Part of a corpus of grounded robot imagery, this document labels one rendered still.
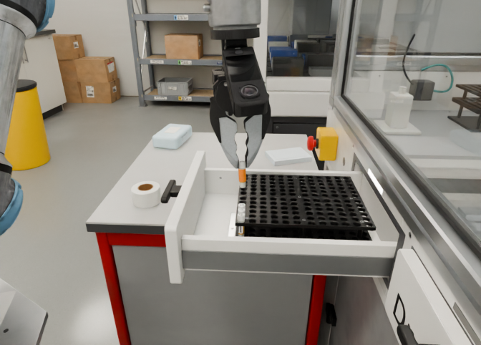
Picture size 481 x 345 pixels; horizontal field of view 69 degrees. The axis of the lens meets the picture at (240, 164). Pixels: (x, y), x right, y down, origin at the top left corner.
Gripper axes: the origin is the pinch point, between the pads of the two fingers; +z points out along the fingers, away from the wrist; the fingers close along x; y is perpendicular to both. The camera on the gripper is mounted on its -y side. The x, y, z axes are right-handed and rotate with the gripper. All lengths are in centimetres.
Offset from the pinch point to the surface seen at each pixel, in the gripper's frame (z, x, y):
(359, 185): 12.5, -26.4, 11.3
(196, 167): 5.1, 7.6, 11.7
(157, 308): 50, 22, 22
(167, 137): 15, 17, 64
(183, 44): 7, 16, 392
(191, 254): 11.8, 9.3, -6.6
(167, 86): 57, 41, 400
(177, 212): 5.6, 10.8, -4.3
